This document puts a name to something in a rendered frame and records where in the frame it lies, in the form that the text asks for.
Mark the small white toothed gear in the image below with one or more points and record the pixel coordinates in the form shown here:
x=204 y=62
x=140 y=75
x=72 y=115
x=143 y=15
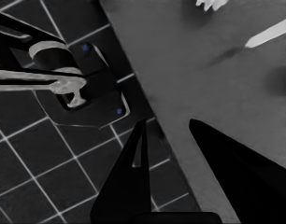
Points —
x=211 y=4

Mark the dark robot body block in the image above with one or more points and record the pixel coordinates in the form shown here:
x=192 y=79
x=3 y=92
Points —
x=99 y=79

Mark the small white T-shaped piece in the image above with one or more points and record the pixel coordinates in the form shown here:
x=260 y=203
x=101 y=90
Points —
x=267 y=31

